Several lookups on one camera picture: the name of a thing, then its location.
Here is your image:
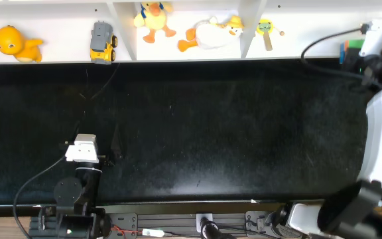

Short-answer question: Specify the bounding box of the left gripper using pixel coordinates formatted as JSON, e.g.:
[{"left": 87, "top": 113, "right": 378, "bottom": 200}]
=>
[{"left": 59, "top": 120, "right": 124, "bottom": 169}]

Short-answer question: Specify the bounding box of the grey and yellow toy truck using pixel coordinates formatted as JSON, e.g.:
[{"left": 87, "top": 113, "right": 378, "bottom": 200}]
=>
[{"left": 89, "top": 20, "right": 119, "bottom": 66}]

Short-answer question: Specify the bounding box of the orange dinosaur toy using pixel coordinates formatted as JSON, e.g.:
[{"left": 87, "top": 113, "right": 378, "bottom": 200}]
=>
[{"left": 0, "top": 25, "right": 44, "bottom": 64}]

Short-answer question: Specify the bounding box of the yellow rattle drum toy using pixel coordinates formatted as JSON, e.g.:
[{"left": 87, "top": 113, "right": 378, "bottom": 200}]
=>
[{"left": 255, "top": 19, "right": 286, "bottom": 52}]

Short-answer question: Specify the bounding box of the many-coloured puzzle cube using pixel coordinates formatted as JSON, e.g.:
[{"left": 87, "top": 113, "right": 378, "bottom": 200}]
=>
[{"left": 339, "top": 39, "right": 366, "bottom": 64}]

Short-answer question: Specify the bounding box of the white shelf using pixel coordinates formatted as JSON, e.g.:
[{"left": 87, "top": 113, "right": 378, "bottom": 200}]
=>
[{"left": 0, "top": 0, "right": 382, "bottom": 66}]

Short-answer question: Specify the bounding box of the yellow plush duck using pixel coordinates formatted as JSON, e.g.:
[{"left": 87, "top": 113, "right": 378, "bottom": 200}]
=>
[{"left": 133, "top": 1, "right": 178, "bottom": 44}]

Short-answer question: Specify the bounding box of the white plush duck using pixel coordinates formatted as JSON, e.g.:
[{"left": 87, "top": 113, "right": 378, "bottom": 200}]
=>
[{"left": 177, "top": 15, "right": 245, "bottom": 53}]

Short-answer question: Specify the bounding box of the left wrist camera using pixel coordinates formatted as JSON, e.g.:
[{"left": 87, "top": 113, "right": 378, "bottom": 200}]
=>
[{"left": 64, "top": 133, "right": 100, "bottom": 164}]

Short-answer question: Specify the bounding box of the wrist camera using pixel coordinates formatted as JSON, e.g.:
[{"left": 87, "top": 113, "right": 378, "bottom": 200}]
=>
[
  {"left": 64, "top": 133, "right": 100, "bottom": 164},
  {"left": 358, "top": 19, "right": 382, "bottom": 58}
]

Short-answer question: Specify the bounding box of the black cable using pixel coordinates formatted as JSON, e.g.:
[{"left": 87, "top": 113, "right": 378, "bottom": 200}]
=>
[
  {"left": 12, "top": 155, "right": 67, "bottom": 239},
  {"left": 300, "top": 27, "right": 382, "bottom": 239}
]

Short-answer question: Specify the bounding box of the mounting rail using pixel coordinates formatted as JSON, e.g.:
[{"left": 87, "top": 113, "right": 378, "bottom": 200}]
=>
[{"left": 28, "top": 211, "right": 291, "bottom": 239}]

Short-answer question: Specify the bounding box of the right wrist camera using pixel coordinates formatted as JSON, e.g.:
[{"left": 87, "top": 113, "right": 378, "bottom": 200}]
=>
[{"left": 358, "top": 19, "right": 382, "bottom": 58}]

